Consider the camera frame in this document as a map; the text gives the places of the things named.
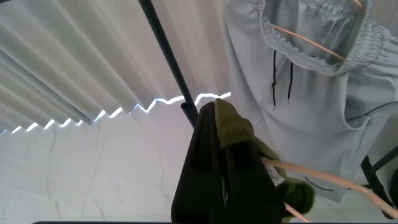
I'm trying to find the pink clothes hanger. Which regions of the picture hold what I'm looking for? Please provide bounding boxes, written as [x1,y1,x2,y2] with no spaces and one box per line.
[262,157,398,223]
[271,0,367,62]

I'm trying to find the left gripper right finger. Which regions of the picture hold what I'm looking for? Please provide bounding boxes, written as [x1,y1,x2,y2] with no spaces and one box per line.
[223,141,287,223]

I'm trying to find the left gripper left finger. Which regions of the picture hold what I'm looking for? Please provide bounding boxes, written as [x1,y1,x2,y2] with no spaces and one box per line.
[170,101,223,223]

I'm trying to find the pale grey shorts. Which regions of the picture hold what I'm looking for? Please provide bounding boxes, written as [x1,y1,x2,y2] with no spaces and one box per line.
[223,0,398,203]

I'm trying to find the green garment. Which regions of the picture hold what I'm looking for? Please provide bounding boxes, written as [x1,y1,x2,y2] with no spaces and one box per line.
[214,98,315,223]

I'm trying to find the white curtain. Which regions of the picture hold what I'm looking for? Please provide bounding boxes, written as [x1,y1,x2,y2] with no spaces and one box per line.
[0,0,398,135]

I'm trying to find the black clothes rack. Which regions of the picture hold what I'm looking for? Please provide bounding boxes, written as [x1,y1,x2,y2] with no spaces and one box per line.
[138,0,398,220]

